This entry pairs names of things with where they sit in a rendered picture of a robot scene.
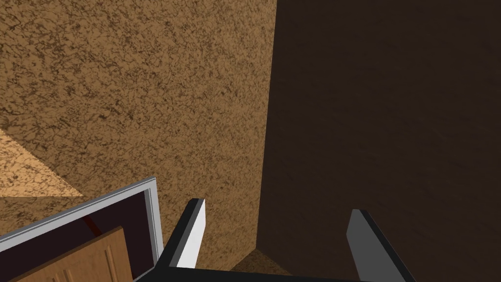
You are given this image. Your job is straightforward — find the brown wooden door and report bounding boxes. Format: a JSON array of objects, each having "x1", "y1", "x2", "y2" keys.
[{"x1": 7, "y1": 226, "x2": 135, "y2": 282}]

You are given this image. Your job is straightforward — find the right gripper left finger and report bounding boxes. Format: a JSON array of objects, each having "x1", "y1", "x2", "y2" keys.
[{"x1": 157, "y1": 198, "x2": 206, "y2": 269}]

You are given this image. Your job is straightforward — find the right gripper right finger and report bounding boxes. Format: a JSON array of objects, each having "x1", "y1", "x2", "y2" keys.
[{"x1": 346, "y1": 209, "x2": 416, "y2": 282}]

